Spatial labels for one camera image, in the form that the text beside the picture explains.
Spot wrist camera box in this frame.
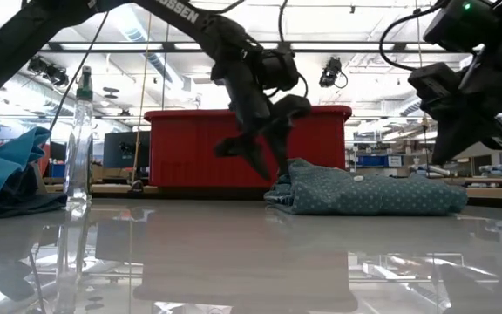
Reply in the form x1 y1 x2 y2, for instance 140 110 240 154
259 47 301 93
407 62 462 103

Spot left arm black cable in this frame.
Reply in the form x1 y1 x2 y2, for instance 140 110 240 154
275 0 309 99

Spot green dotted shirt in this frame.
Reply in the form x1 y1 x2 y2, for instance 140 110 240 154
263 157 470 217

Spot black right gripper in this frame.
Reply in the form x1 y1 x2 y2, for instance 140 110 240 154
422 24 502 167

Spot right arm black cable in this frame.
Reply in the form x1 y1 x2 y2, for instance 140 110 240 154
378 0 451 73

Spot blue storage bins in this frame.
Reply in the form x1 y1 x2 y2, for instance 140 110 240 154
355 154 404 169

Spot black hanging camera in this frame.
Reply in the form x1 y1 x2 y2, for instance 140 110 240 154
319 56 349 89

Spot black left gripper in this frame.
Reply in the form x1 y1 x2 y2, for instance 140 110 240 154
214 59 313 182

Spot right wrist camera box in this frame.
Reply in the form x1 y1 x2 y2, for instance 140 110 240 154
407 62 462 103

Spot black monitor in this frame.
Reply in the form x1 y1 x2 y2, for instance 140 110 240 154
102 130 152 169

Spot plain dark navy garment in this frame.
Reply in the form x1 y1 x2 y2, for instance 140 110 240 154
0 165 69 221

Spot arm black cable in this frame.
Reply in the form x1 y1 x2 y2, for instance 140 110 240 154
275 0 309 99
378 0 451 73

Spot red plastic bin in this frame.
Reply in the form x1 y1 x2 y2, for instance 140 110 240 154
144 105 353 189

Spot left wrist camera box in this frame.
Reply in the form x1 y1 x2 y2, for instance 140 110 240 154
259 47 301 93

